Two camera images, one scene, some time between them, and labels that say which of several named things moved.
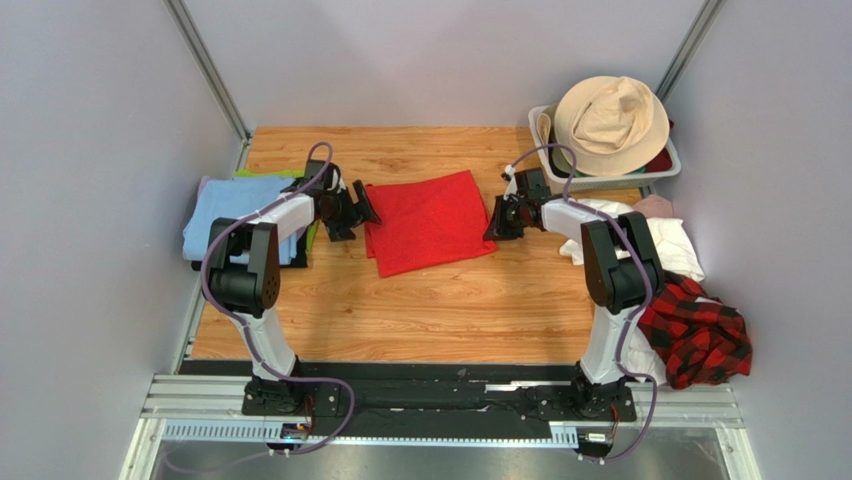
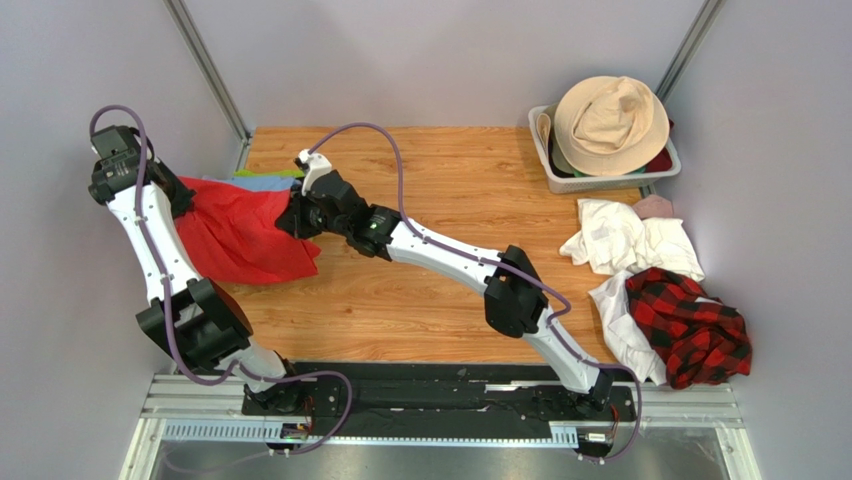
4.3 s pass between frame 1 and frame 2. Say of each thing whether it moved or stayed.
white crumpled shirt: stayed
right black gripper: moved
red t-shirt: moved
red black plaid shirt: stayed
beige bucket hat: stayed
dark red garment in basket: stayed
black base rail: stayed
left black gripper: moved
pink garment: stayed
